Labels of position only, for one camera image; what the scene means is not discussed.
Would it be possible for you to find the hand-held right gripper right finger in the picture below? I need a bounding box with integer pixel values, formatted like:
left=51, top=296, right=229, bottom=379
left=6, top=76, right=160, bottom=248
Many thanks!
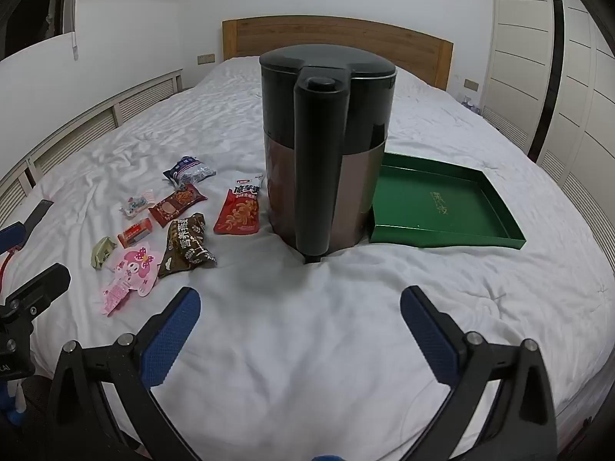
left=400, top=285, right=560, bottom=461

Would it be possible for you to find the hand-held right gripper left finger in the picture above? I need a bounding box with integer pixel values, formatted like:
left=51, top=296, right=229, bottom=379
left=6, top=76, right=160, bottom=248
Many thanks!
left=48, top=287, right=201, bottom=461

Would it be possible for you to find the wooden headboard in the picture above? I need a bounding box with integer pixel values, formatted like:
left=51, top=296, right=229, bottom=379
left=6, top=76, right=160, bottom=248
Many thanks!
left=222, top=15, right=454, bottom=91

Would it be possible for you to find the small green snack packet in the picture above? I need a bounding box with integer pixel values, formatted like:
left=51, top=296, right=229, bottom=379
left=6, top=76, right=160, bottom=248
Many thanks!
left=90, top=236, right=118, bottom=270

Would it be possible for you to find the clear pastel candy packet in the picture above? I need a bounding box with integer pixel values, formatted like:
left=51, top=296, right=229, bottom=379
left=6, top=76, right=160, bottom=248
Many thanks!
left=120, top=189, right=158, bottom=217

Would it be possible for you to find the pink cartoon snack packet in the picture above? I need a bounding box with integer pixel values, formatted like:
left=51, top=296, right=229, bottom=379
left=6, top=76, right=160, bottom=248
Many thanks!
left=100, top=245, right=161, bottom=317

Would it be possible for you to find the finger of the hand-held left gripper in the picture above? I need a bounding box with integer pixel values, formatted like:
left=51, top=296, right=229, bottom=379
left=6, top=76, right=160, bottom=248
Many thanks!
left=0, top=223, right=26, bottom=254
left=6, top=263, right=72, bottom=317

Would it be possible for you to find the small orange-red candy packet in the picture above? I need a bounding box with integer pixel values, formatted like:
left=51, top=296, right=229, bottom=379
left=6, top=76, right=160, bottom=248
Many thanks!
left=117, top=217, right=155, bottom=249

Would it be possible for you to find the white bed quilt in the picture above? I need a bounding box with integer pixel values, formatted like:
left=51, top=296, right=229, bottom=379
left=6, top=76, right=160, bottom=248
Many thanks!
left=0, top=55, right=615, bottom=461

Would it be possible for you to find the white slatted radiator cover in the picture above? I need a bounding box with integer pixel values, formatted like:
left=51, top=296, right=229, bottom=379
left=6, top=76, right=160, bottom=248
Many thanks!
left=0, top=68, right=184, bottom=231

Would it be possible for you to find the black phone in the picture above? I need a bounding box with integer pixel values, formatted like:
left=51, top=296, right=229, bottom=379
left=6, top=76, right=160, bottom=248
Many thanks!
left=20, top=199, right=53, bottom=226

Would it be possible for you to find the dark red snack packet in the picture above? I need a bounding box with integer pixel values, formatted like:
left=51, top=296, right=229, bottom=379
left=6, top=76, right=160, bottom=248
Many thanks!
left=148, top=183, right=208, bottom=228

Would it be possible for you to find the black and brown electric kettle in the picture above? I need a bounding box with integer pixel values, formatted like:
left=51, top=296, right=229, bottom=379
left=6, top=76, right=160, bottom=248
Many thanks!
left=259, top=44, right=397, bottom=265

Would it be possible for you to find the green tray box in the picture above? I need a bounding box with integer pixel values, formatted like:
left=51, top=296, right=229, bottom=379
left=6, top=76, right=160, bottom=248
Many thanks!
left=369, top=152, right=527, bottom=250

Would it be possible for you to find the red chili snack packet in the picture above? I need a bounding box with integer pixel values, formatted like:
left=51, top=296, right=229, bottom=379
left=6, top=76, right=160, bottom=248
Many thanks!
left=213, top=174, right=263, bottom=236

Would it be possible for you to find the blue and white snack packet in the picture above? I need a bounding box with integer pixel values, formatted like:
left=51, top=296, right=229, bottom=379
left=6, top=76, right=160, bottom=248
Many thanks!
left=162, top=156, right=217, bottom=189

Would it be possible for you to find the brown snack packet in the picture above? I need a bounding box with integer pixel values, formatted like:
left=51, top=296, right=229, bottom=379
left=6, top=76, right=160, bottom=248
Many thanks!
left=158, top=212, right=218, bottom=279

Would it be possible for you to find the white wardrobe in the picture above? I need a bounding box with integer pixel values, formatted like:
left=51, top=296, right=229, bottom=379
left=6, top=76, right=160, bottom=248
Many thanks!
left=483, top=0, right=615, bottom=231

